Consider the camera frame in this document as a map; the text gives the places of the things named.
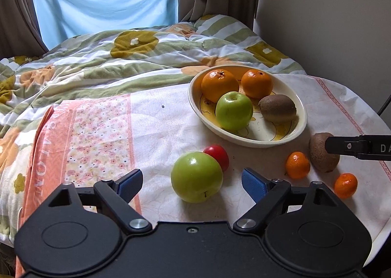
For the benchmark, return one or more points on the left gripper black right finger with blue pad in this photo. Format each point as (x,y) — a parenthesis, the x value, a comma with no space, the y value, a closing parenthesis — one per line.
(269,195)

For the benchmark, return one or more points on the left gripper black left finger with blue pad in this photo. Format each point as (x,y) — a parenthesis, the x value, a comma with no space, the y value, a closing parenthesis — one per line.
(114,198)

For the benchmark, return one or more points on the small mandarin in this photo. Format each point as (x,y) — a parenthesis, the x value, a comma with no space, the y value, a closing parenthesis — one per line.
(297,166)
(345,185)

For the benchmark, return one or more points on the brown kiwi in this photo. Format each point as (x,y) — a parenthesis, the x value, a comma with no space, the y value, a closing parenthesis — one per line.
(320,158)
(277,108)

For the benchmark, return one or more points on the red tomato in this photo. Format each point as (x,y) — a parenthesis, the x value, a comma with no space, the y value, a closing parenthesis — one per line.
(219,154)

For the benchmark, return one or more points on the green apple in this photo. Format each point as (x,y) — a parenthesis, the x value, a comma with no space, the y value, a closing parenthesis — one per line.
(196,176)
(234,111)

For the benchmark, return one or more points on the medium orange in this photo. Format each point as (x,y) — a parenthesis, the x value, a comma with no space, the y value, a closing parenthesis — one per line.
(257,84)

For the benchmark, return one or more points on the large orange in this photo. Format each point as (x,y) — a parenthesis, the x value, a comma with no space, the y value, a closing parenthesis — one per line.
(218,82)

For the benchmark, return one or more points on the pink floral white cloth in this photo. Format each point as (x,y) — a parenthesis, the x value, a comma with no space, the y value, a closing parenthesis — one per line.
(152,143)

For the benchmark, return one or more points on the cream oval duck dish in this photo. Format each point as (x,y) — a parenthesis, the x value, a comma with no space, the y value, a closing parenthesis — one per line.
(259,133)

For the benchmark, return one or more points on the green striped floral quilt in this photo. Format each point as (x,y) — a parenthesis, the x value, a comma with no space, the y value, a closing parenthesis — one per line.
(96,69)

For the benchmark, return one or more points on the brown left curtain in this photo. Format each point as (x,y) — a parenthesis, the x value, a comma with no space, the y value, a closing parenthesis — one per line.
(20,33)

